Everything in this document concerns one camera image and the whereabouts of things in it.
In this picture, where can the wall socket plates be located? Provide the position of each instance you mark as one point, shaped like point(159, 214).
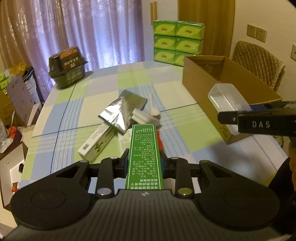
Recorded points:
point(256, 33)

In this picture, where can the white blue medicine box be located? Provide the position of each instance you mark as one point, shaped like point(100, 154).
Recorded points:
point(124, 140)

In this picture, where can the side clutter boxes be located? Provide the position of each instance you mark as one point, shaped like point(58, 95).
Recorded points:
point(13, 149)

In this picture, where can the dark green noodle bowl pack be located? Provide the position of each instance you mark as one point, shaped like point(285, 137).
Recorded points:
point(67, 67)

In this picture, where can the wicker chair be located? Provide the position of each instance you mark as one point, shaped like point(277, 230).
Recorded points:
point(260, 62)

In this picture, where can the silver foil pouch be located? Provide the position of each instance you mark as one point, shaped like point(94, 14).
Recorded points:
point(119, 113)

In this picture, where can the green tissue pack stack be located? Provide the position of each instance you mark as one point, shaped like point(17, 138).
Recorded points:
point(173, 40)

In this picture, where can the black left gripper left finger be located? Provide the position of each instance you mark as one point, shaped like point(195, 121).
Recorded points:
point(110, 169)

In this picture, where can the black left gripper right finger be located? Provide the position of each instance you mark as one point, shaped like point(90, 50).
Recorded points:
point(178, 169)

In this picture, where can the checked tablecloth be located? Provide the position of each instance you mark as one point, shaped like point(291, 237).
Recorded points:
point(70, 116)

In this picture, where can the red candy packet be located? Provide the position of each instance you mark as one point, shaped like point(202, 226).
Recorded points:
point(160, 144)

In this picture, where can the purple grey cardboard sheet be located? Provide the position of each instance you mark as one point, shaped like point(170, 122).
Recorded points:
point(20, 101)

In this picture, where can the long white green box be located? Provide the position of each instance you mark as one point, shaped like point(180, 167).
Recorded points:
point(93, 146)

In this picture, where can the clear plastic container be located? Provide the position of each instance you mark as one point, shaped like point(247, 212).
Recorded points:
point(225, 97)

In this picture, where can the brown cardboard box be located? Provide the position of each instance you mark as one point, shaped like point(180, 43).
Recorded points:
point(202, 72)

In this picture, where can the purple curtain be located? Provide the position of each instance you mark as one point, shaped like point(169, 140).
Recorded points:
point(108, 33)

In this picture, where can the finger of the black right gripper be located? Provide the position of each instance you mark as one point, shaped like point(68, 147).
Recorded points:
point(228, 117)

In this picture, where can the green medicine box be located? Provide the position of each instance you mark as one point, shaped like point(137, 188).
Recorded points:
point(144, 171)

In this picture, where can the white square plug device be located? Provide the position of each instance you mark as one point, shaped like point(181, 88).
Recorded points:
point(141, 117)

